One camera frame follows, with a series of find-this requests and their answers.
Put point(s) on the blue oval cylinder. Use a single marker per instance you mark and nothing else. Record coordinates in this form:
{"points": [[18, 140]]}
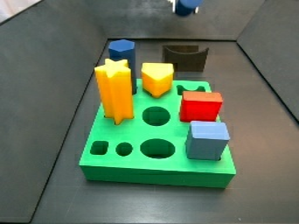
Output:
{"points": [[185, 7]]}

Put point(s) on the red rectangular block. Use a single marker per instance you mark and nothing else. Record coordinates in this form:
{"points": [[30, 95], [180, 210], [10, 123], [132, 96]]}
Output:
{"points": [[201, 106]]}

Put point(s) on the yellow pentagon block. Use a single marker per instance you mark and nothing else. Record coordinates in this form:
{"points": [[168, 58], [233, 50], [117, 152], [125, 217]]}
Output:
{"points": [[158, 78]]}

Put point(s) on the green shape sorter base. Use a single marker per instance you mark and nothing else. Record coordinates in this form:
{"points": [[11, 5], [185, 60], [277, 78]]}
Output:
{"points": [[144, 149]]}

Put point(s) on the yellow star block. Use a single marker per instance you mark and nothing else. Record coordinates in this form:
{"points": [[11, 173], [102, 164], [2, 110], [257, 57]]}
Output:
{"points": [[116, 90]]}

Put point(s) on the light blue square block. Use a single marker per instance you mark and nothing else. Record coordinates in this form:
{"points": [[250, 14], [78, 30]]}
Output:
{"points": [[208, 140]]}

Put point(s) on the dark blue hexagon block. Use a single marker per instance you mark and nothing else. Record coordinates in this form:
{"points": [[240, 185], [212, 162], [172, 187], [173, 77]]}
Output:
{"points": [[124, 50]]}

